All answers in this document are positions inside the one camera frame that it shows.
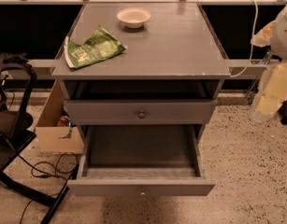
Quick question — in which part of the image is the green chip bag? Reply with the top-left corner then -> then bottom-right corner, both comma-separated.
64,26 -> 127,69

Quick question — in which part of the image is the metal diagonal brace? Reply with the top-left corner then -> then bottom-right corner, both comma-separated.
245,49 -> 272,105

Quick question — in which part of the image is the red soda can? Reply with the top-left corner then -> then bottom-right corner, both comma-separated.
57,116 -> 69,127

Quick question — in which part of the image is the cardboard box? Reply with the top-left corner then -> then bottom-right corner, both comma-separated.
36,81 -> 83,154

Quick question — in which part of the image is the grey drawer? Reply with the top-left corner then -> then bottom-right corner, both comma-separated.
68,125 -> 215,197
65,100 -> 217,125

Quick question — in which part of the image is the grey wooden drawer cabinet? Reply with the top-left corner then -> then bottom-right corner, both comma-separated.
50,1 -> 232,135

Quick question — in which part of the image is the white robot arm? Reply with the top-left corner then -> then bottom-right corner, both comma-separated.
251,5 -> 287,122

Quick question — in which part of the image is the grey top drawer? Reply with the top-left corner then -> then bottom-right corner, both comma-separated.
65,100 -> 217,125

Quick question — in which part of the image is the white hanging cable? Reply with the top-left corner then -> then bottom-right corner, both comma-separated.
230,0 -> 260,78

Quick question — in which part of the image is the white paper bowl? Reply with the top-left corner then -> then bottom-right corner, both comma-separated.
117,7 -> 151,29

